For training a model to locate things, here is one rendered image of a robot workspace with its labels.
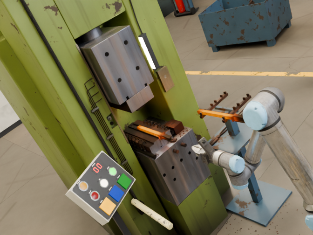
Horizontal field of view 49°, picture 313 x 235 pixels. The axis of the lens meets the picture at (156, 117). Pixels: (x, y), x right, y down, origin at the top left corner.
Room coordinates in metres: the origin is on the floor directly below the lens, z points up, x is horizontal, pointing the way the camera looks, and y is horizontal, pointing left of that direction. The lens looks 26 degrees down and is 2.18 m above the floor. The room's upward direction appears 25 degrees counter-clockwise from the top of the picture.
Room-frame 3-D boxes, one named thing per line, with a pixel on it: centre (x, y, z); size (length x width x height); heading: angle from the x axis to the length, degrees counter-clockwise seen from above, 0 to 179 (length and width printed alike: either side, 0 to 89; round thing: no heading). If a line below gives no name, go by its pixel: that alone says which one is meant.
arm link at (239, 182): (1.53, -0.28, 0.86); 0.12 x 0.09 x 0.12; 124
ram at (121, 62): (2.30, 0.10, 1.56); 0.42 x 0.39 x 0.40; 27
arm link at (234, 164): (1.53, -0.27, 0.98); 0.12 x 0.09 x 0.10; 27
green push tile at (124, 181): (1.76, 0.34, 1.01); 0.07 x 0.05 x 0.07; 142
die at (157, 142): (2.28, 0.14, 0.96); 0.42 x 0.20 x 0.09; 27
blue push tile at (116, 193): (1.68, 0.41, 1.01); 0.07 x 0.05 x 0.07; 142
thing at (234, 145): (2.15, -0.48, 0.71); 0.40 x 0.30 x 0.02; 120
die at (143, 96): (2.28, 0.14, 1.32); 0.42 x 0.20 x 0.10; 27
